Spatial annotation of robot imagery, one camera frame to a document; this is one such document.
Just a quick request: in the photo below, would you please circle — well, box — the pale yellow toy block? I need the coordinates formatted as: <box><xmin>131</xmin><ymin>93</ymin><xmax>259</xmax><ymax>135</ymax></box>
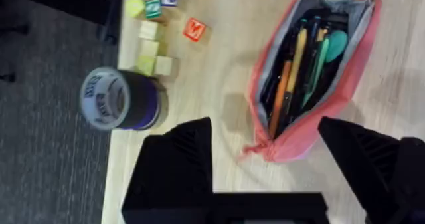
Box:
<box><xmin>138</xmin><ymin>19</ymin><xmax>163</xmax><ymax>41</ymax></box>
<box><xmin>139</xmin><ymin>39</ymin><xmax>161</xmax><ymax>58</ymax></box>
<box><xmin>136</xmin><ymin>55</ymin><xmax>156</xmax><ymax>76</ymax></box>
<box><xmin>154</xmin><ymin>55</ymin><xmax>173</xmax><ymax>76</ymax></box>

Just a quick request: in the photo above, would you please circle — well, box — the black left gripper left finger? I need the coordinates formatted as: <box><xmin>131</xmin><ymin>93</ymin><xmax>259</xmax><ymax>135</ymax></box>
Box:
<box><xmin>121</xmin><ymin>116</ymin><xmax>214</xmax><ymax>224</ymax></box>

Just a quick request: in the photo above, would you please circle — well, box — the purple tape roll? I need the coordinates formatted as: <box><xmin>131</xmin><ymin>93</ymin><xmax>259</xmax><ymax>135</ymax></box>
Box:
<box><xmin>78</xmin><ymin>66</ymin><xmax>169</xmax><ymax>132</ymax></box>

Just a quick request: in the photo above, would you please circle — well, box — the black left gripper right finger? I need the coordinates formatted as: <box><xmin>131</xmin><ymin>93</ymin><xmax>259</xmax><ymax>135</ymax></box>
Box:
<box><xmin>317</xmin><ymin>116</ymin><xmax>425</xmax><ymax>224</ymax></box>

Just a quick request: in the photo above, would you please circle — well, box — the green and white toy block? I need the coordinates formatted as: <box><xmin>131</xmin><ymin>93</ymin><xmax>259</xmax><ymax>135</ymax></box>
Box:
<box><xmin>144</xmin><ymin>0</ymin><xmax>163</xmax><ymax>20</ymax></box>

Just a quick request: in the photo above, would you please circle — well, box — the black table leg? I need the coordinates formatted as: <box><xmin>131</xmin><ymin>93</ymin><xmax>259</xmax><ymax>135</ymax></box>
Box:
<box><xmin>28</xmin><ymin>0</ymin><xmax>124</xmax><ymax>45</ymax></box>

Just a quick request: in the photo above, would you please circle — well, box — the pink zip pencil bag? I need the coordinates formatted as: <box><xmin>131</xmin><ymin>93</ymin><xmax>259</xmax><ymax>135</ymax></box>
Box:
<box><xmin>241</xmin><ymin>0</ymin><xmax>383</xmax><ymax>162</ymax></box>

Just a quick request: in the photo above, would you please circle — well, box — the yellow-green toy block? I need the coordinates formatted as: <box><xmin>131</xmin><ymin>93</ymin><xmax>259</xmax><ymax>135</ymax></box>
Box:
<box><xmin>125</xmin><ymin>0</ymin><xmax>146</xmax><ymax>19</ymax></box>

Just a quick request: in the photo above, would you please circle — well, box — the red toy block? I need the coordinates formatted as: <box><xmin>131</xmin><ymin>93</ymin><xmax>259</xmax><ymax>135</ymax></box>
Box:
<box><xmin>183</xmin><ymin>17</ymin><xmax>207</xmax><ymax>43</ymax></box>

